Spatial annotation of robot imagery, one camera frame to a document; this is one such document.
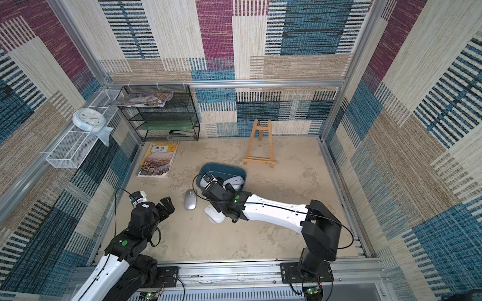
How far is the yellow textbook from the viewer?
41.7 inches

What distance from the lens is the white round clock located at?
0.74m

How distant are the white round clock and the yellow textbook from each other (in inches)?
13.5
